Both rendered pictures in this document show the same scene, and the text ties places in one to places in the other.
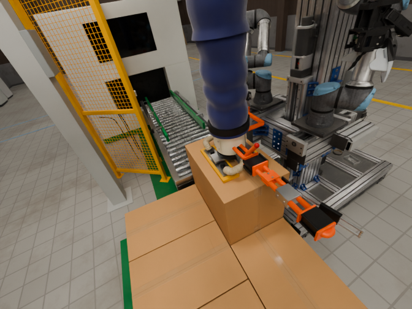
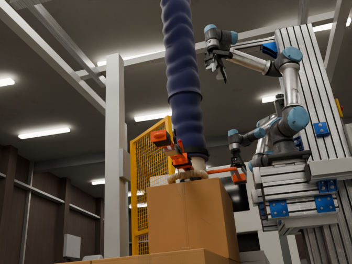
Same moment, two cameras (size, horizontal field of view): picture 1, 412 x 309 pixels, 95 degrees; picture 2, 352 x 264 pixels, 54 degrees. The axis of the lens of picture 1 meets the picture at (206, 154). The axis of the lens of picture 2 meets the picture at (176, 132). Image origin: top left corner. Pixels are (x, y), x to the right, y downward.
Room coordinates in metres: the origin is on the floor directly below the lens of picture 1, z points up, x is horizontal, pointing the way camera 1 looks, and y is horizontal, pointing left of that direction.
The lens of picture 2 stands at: (-0.91, -1.13, 0.44)
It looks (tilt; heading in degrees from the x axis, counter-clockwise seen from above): 24 degrees up; 30
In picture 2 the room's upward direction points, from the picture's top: 5 degrees counter-clockwise
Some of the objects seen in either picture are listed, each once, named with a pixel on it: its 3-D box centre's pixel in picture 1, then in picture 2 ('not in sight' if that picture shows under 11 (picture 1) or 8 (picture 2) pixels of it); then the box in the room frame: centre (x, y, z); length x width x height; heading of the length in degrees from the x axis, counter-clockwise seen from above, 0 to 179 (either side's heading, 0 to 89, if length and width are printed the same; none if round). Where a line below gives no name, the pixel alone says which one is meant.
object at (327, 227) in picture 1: (314, 222); (161, 139); (0.33, -0.31, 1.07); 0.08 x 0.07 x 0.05; 16
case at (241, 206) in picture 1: (231, 179); (196, 228); (0.92, -0.14, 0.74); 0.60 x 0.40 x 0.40; 17
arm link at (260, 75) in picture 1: (262, 80); (273, 159); (1.43, -0.53, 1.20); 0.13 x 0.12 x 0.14; 69
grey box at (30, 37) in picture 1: (41, 53); (124, 165); (1.71, 1.05, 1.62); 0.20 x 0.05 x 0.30; 17
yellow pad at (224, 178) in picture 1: (217, 159); not in sight; (0.88, -0.06, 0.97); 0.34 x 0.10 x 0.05; 16
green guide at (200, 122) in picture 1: (186, 104); not in sight; (2.80, 0.15, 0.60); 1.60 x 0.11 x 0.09; 17
